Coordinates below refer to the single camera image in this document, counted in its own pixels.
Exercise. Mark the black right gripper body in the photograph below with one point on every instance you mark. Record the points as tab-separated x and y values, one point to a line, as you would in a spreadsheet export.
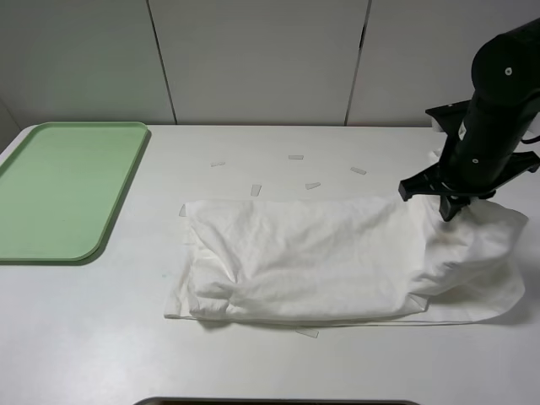
431	181

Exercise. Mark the clear tape piece near front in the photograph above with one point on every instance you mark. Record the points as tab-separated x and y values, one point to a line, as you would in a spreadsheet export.
308	332

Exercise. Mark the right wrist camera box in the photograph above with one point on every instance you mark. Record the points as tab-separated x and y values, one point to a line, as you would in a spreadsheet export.
448	118

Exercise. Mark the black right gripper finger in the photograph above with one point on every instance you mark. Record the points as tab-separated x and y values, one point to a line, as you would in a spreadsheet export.
450	206

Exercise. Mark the clear tape piece middle left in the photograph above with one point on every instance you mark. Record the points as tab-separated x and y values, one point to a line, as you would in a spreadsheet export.
255	190

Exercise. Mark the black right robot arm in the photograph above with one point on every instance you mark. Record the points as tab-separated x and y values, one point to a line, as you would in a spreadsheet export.
482	134

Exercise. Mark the green plastic tray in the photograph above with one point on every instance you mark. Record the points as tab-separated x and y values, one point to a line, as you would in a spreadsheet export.
62	187

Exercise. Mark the clear tape piece middle right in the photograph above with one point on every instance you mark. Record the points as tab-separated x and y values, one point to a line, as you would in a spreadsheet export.
309	186

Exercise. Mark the clear tape piece far right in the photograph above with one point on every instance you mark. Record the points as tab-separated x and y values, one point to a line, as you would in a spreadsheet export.
358	170

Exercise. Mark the white short sleeve t-shirt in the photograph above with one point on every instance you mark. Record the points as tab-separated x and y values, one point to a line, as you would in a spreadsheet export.
335	263

